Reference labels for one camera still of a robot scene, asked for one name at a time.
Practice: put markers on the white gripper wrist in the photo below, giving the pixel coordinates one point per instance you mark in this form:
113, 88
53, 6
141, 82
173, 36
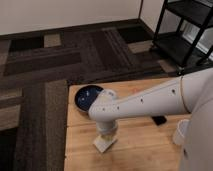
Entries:
106, 128

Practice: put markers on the white sponge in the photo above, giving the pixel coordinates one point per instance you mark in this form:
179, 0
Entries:
104, 143

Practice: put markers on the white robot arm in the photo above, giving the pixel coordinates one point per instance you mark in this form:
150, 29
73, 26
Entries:
191, 93

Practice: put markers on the dark blue bowl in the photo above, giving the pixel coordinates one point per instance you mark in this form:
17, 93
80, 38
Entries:
86, 95

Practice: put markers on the black phone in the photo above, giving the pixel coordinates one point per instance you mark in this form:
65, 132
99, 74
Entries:
159, 120

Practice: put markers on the white cup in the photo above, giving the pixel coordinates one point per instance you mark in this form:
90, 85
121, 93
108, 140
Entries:
179, 134

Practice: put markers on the black metal shelf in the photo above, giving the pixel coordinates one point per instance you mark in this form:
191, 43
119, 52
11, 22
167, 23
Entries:
180, 45

